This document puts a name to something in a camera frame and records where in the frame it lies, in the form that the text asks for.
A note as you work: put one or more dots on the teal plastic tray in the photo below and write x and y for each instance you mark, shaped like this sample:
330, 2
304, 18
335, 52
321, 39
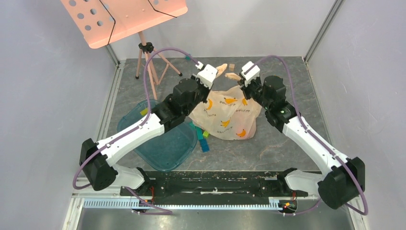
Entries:
166, 152

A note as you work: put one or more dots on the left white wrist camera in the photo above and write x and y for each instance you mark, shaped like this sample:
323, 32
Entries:
206, 75

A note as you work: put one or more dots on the translucent cream plastic bag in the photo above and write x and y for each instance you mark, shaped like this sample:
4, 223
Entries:
227, 115

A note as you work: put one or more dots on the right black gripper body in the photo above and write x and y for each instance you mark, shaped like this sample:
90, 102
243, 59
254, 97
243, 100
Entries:
247, 88

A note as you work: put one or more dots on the blue lego brick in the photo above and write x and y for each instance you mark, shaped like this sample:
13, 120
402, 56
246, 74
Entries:
204, 145

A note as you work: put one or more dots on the aluminium frame rail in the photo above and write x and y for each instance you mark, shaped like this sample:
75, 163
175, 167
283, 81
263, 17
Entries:
114, 208

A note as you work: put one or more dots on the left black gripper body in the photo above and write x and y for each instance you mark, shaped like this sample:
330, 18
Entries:
203, 90

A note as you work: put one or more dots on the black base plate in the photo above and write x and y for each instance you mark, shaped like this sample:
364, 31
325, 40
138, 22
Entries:
214, 187

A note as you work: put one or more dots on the teal long block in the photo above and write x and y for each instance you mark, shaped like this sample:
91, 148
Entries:
199, 133

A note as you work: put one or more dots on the yellow green block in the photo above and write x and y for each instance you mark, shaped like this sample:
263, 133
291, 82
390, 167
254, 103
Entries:
144, 112

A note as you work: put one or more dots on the pink music stand desk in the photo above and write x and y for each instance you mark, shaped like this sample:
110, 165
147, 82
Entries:
106, 21

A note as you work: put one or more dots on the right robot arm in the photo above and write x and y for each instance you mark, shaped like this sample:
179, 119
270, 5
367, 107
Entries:
341, 181

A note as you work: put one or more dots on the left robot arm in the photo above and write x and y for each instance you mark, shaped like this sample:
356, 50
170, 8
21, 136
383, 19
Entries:
98, 159

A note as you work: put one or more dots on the lime green cube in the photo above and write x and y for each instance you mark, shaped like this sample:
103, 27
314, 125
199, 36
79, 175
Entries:
206, 134

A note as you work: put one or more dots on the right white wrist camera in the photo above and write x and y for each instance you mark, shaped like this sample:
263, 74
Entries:
249, 72

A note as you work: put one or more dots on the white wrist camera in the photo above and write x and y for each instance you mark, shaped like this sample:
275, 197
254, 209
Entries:
206, 75
249, 72

